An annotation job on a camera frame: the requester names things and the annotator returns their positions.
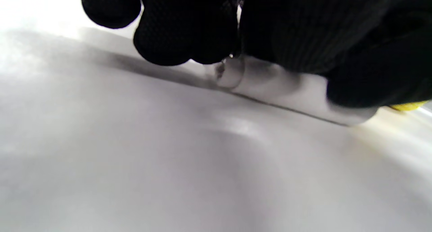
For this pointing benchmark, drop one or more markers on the person's right hand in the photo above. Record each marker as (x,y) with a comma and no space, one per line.
(381,77)

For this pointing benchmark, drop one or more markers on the person's left hand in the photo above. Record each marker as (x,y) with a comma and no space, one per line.
(287,23)

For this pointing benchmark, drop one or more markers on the yellow woven basket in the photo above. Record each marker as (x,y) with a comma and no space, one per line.
(408,106)

